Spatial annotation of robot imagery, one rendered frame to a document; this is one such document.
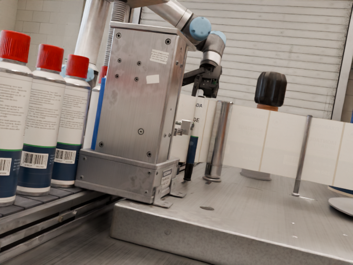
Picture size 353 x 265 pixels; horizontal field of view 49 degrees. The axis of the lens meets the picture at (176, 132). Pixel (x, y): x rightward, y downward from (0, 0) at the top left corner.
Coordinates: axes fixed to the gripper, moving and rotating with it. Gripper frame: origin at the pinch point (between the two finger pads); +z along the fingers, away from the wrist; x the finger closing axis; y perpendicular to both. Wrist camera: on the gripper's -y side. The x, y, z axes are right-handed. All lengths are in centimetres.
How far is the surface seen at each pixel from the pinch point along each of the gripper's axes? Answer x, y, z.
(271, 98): -27.0, 27.8, 8.1
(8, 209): -76, 2, 61
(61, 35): 357, -354, -315
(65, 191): -65, 2, 55
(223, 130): -39, 19, 27
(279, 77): -29.6, 28.9, 2.7
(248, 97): 332, -14, -228
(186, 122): -51, 13, 33
